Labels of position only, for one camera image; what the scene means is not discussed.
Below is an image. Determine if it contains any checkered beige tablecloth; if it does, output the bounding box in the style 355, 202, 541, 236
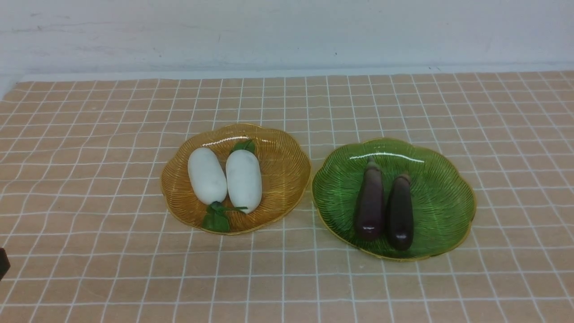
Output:
0, 71, 574, 323

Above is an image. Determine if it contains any amber ribbed plastic plate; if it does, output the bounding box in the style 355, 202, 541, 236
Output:
161, 123, 312, 235

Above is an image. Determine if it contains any white radish with leaves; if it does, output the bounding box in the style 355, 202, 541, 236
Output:
188, 147, 247, 233
226, 139, 262, 214

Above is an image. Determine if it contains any green ribbed plastic plate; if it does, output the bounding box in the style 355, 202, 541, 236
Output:
312, 137, 477, 262

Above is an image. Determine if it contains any dark purple eggplant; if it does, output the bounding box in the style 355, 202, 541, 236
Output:
386, 174, 414, 251
354, 156, 385, 241

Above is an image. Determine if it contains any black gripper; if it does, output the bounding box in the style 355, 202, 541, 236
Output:
0, 248, 11, 280

